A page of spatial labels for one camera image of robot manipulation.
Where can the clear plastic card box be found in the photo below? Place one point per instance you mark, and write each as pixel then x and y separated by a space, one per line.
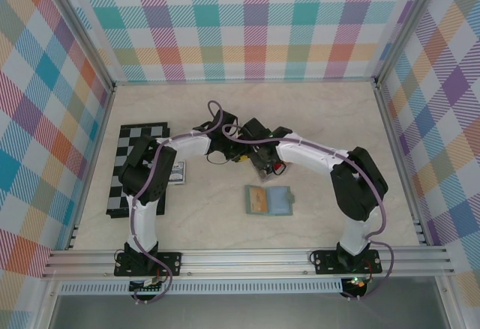
pixel 270 178

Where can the green leather card holder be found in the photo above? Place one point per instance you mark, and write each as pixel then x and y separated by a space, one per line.
pixel 279 199

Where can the orange credit card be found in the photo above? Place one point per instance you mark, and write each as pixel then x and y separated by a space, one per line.
pixel 258 199

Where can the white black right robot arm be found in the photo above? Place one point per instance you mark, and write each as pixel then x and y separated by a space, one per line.
pixel 307 154

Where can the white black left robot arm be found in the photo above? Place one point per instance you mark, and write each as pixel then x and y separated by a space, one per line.
pixel 187 147

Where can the blue playing card deck box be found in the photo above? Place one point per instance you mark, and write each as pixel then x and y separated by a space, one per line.
pixel 180 173

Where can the black grey folding chessboard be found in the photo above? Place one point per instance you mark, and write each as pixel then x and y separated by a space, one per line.
pixel 138 131

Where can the small circuit board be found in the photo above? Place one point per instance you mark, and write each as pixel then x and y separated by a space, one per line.
pixel 148 285
pixel 358 282

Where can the aluminium back floor rail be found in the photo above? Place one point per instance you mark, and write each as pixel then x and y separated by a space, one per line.
pixel 243 81

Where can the aluminium floor rail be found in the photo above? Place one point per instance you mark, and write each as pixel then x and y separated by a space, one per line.
pixel 92 166
pixel 243 81
pixel 400 164

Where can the aluminium front mounting rail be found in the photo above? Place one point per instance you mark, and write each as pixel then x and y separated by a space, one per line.
pixel 243 261

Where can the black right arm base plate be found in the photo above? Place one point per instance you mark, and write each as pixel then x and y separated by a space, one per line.
pixel 326 261

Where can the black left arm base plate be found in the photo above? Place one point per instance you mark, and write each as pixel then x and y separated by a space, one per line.
pixel 168 261

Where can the aluminium right floor rail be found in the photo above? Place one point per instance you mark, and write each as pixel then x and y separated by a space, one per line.
pixel 400 164

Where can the aluminium left floor rail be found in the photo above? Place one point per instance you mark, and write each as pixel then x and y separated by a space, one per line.
pixel 92 166

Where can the aluminium right frame post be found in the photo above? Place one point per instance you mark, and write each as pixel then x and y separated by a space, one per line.
pixel 407 25

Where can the aluminium frame post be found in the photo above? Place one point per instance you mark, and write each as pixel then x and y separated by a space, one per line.
pixel 83 25
pixel 407 25

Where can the aluminium left frame post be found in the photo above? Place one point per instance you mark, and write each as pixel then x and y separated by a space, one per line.
pixel 83 25

